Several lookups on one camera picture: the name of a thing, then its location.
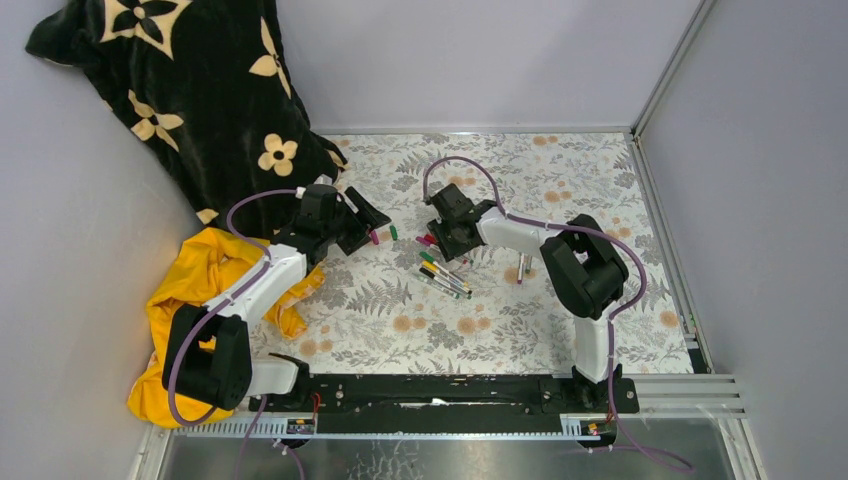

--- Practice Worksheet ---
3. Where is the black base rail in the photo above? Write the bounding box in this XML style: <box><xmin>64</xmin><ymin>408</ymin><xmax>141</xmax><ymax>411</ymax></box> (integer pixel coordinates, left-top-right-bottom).
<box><xmin>265</xmin><ymin>374</ymin><xmax>640</xmax><ymax>435</ymax></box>

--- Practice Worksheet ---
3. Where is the aluminium frame post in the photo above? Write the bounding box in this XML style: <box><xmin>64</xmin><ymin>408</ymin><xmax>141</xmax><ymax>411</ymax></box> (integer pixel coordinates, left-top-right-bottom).
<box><xmin>631</xmin><ymin>0</ymin><xmax>718</xmax><ymax>138</ymax></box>

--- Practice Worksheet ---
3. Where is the yellow cloth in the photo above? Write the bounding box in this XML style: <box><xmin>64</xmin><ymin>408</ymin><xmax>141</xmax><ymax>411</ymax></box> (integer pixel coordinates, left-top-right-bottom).
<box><xmin>126</xmin><ymin>227</ymin><xmax>325</xmax><ymax>428</ymax></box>

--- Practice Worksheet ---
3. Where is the black cap marker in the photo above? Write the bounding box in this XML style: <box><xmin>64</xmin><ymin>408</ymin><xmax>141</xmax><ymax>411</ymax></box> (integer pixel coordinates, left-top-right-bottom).
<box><xmin>419</xmin><ymin>267</ymin><xmax>470</xmax><ymax>297</ymax></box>

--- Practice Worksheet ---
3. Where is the black floral blanket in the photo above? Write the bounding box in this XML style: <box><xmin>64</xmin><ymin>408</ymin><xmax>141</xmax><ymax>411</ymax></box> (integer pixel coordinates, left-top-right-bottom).
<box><xmin>26</xmin><ymin>1</ymin><xmax>348</xmax><ymax>239</ymax></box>

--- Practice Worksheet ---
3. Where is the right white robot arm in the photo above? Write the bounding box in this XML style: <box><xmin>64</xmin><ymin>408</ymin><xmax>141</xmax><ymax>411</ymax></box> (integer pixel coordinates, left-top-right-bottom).
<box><xmin>424</xmin><ymin>184</ymin><xmax>629</xmax><ymax>412</ymax></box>

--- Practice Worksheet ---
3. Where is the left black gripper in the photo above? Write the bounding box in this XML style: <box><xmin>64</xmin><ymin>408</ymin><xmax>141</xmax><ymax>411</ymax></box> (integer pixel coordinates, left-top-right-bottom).
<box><xmin>322</xmin><ymin>187</ymin><xmax>391</xmax><ymax>256</ymax></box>

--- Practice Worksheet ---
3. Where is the yellow cap marker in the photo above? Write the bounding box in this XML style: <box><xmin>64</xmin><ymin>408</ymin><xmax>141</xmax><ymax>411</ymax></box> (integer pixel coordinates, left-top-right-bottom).
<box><xmin>421</xmin><ymin>260</ymin><xmax>472</xmax><ymax>296</ymax></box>

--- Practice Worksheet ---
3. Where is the floral fern table mat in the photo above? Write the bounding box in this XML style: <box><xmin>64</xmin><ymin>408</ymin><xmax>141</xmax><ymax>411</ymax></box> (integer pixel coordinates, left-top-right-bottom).
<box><xmin>251</xmin><ymin>133</ymin><xmax>693</xmax><ymax>374</ymax></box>

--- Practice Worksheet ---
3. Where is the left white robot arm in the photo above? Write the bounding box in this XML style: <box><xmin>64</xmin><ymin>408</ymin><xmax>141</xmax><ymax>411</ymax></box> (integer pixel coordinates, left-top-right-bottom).
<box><xmin>162</xmin><ymin>184</ymin><xmax>391</xmax><ymax>426</ymax></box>

